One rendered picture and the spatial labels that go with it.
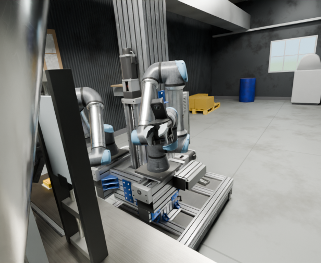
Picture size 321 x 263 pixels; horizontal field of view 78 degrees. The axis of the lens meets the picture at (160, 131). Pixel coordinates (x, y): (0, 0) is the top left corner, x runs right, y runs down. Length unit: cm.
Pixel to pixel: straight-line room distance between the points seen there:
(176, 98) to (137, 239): 71
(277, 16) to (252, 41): 102
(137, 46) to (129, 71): 17
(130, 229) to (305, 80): 738
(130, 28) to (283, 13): 767
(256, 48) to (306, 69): 203
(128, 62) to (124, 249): 104
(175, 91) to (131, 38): 53
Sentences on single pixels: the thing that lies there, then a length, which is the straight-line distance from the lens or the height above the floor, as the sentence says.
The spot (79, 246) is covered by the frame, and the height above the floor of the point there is 92.
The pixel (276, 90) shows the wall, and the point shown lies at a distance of 874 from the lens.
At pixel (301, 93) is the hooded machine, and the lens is 781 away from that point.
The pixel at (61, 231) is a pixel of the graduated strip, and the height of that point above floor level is 90.
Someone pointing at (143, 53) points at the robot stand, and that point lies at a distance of 136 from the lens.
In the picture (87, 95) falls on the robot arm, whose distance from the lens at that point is 120.
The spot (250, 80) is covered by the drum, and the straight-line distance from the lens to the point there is 814.
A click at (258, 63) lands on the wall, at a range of 879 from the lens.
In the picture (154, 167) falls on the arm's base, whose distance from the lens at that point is 123.
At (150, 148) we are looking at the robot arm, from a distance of 121.
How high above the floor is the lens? 142
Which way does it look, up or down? 17 degrees down
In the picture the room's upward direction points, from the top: 5 degrees counter-clockwise
